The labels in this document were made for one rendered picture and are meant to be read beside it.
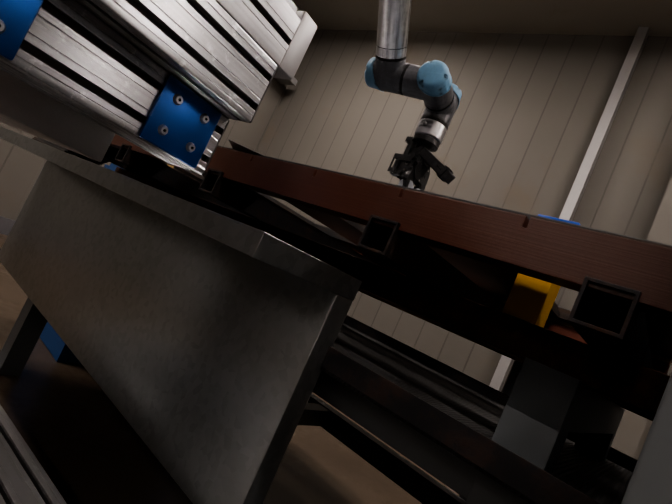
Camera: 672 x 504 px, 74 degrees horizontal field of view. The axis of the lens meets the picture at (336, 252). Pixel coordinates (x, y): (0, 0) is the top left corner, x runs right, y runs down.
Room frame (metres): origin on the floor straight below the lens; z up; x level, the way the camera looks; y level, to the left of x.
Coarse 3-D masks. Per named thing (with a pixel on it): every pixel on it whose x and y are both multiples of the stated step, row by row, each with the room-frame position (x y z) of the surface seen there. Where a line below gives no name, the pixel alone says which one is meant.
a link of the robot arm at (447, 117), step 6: (456, 90) 1.09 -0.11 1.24; (456, 96) 1.10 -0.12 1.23; (456, 102) 1.10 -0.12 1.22; (426, 108) 1.11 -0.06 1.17; (450, 108) 1.08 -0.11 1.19; (456, 108) 1.12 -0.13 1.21; (426, 114) 1.11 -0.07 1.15; (432, 114) 1.09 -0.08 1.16; (438, 114) 1.09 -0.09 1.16; (444, 114) 1.09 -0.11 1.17; (450, 114) 1.10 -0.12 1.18; (438, 120) 1.09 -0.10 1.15; (444, 120) 1.10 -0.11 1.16; (450, 120) 1.11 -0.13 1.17
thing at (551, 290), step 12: (528, 276) 0.66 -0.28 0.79; (516, 288) 0.66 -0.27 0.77; (528, 288) 0.65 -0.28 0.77; (540, 288) 0.64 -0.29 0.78; (552, 288) 0.64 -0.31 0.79; (516, 300) 0.66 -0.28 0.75; (528, 300) 0.65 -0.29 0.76; (540, 300) 0.64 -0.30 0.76; (552, 300) 0.66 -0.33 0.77; (504, 312) 0.66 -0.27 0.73; (516, 312) 0.65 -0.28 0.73; (528, 312) 0.64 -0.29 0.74; (540, 312) 0.64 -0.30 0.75; (540, 324) 0.65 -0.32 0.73
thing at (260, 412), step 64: (64, 192) 1.26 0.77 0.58; (0, 256) 1.41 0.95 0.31; (64, 256) 1.14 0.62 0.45; (128, 256) 0.95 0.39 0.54; (192, 256) 0.81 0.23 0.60; (64, 320) 1.03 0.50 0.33; (128, 320) 0.88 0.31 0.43; (192, 320) 0.76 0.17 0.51; (256, 320) 0.67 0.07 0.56; (320, 320) 0.60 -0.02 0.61; (128, 384) 0.82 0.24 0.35; (192, 384) 0.72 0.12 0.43; (256, 384) 0.64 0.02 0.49; (192, 448) 0.68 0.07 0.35; (256, 448) 0.61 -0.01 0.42
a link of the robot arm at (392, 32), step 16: (384, 0) 0.95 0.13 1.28; (400, 0) 0.94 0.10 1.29; (384, 16) 0.97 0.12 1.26; (400, 16) 0.96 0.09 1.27; (384, 32) 0.99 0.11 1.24; (400, 32) 0.99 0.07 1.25; (384, 48) 1.01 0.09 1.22; (400, 48) 1.01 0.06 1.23; (368, 64) 1.07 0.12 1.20; (384, 64) 1.04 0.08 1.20; (400, 64) 1.04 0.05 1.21; (368, 80) 1.09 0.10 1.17; (384, 80) 1.06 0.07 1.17; (400, 80) 1.04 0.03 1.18
